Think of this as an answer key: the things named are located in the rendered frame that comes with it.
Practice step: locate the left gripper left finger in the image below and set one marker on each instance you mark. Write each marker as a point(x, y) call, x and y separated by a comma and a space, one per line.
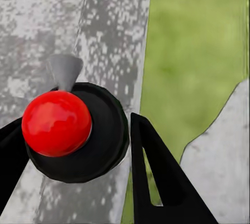
point(13, 159)

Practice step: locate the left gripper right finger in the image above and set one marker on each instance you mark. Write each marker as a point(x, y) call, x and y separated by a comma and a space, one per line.
point(181, 202)

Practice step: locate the insectifuge atomizer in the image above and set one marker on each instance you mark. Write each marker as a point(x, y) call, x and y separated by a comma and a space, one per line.
point(78, 131)

